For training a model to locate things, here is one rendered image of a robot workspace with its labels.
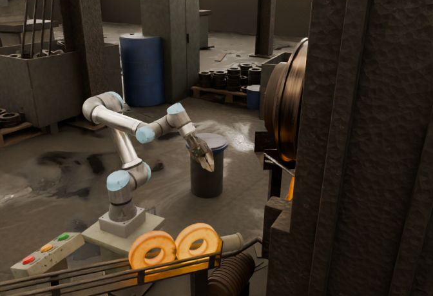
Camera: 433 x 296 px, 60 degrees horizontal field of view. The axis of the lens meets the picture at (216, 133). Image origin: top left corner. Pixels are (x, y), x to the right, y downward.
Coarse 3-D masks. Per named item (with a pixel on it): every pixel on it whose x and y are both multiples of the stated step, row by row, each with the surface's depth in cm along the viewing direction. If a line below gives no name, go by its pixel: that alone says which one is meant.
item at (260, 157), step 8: (256, 136) 223; (264, 136) 224; (272, 136) 224; (256, 144) 225; (264, 144) 226; (272, 144) 226; (256, 152) 226; (264, 152) 199; (272, 152) 199; (264, 160) 200; (280, 160) 201; (264, 168) 202; (272, 168) 203; (280, 168) 203; (272, 176) 214; (280, 176) 214; (272, 184) 216; (280, 184) 216; (272, 192) 218; (256, 248) 233; (256, 256) 227
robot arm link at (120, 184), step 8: (112, 176) 194; (120, 176) 194; (128, 176) 194; (112, 184) 190; (120, 184) 190; (128, 184) 194; (136, 184) 199; (112, 192) 191; (120, 192) 191; (128, 192) 195; (112, 200) 193; (120, 200) 193; (128, 200) 196
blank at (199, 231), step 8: (192, 224) 126; (200, 224) 127; (184, 232) 124; (192, 232) 124; (200, 232) 125; (208, 232) 127; (176, 240) 125; (184, 240) 123; (192, 240) 125; (208, 240) 128; (216, 240) 129; (184, 248) 125; (200, 248) 131; (208, 248) 129; (216, 248) 131; (184, 256) 126; (192, 256) 127
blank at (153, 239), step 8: (152, 232) 120; (160, 232) 121; (136, 240) 119; (144, 240) 117; (152, 240) 118; (160, 240) 119; (168, 240) 120; (136, 248) 116; (144, 248) 118; (168, 248) 122; (176, 248) 123; (128, 256) 120; (136, 256) 117; (144, 256) 119; (160, 256) 123; (168, 256) 123; (136, 264) 118; (144, 264) 120; (152, 264) 121; (160, 272) 124
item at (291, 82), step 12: (300, 48) 130; (300, 60) 126; (288, 72) 125; (300, 72) 123; (288, 84) 124; (300, 84) 122; (288, 96) 123; (276, 108) 125; (288, 108) 124; (276, 120) 126; (288, 120) 125; (276, 132) 128; (288, 132) 127; (276, 144) 132; (288, 144) 130; (288, 156) 138
